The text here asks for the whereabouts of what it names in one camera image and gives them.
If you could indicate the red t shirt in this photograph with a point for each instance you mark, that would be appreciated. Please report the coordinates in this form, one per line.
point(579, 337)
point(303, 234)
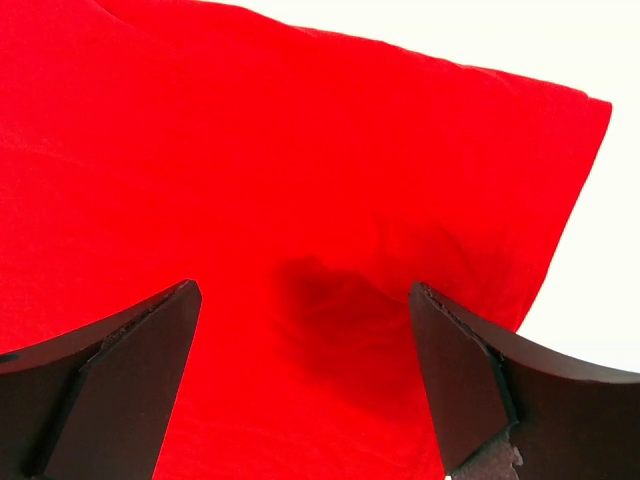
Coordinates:
point(305, 180)

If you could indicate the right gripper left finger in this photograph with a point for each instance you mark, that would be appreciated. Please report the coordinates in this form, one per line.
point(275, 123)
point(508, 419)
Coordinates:
point(95, 403)

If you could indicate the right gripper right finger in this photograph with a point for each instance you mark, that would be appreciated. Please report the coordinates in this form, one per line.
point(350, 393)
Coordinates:
point(504, 407)

